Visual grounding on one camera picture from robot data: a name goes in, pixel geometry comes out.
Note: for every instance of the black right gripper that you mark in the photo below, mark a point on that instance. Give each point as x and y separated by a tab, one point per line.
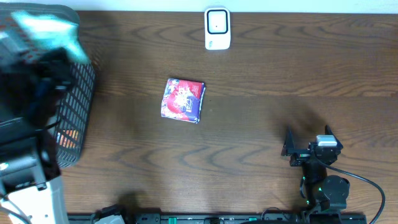
289	148

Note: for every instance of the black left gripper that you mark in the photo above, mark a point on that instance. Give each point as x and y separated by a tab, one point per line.
43	83

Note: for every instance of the teal snack packet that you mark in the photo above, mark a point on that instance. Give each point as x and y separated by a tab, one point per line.
50	32

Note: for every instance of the small orange box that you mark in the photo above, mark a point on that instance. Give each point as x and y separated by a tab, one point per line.
68	138

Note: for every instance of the red purple snack packet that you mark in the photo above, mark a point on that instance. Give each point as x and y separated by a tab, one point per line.
182	100

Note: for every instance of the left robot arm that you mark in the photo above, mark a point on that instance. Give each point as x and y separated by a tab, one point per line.
31	182

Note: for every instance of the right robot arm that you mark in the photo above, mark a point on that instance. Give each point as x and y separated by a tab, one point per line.
326	195

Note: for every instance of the grey plastic mesh basket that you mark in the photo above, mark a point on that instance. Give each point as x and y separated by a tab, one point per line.
74	109

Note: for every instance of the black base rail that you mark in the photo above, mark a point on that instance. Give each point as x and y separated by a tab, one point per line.
119	214

